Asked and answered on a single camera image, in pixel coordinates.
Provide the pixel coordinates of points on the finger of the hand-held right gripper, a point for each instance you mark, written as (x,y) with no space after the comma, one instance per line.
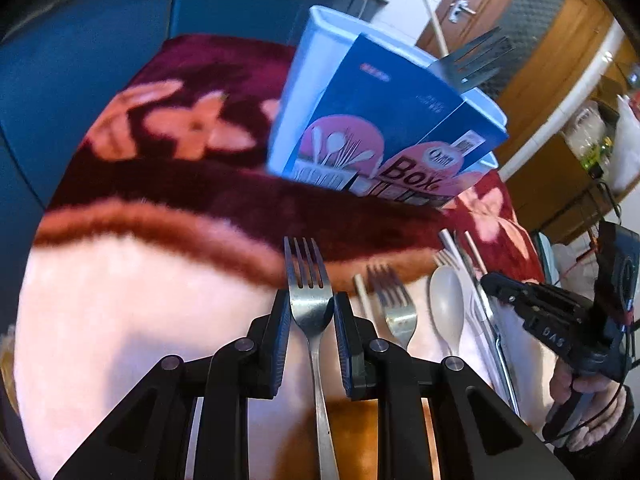
(505,285)
(550,330)

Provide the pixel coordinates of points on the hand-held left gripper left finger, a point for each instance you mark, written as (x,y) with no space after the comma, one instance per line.
(282,340)

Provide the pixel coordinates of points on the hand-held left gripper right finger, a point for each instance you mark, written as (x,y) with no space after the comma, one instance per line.
(344,345)

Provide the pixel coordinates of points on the metal fork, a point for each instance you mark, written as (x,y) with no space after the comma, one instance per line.
(442,259)
(307,305)
(400,317)
(457,67)

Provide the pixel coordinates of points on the white chopstick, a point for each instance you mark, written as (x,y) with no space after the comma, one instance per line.
(457,260)

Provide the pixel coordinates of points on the white spoon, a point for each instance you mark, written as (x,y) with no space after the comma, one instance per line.
(447,300)

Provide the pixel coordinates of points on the white plastic utensil holder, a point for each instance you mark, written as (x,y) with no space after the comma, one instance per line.
(300,75)

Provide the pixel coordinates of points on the person's right hand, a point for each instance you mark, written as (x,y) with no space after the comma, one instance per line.
(597,386)

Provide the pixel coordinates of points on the metal chopstick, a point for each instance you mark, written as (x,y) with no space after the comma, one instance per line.
(474,252)

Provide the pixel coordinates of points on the light blue container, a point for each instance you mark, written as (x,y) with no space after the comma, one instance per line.
(545,255)

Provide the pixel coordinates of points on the wooden chopstick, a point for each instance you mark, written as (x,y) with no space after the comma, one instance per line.
(435,22)
(361,292)

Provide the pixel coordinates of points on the white plastic bag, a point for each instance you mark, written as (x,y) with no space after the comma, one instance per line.
(627,145)

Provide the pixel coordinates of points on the clear plastic bag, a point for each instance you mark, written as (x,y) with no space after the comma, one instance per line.
(587,135)

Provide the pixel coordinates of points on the floral plush blanket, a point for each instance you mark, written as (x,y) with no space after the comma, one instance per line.
(125,285)

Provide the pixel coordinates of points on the wooden door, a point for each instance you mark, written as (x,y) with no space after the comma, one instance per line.
(550,85)

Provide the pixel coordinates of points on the blue printed cardboard sleeve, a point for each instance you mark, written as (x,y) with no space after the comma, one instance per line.
(380,110)

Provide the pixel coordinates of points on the blue kitchen cabinets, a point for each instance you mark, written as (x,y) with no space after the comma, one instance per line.
(75,60)

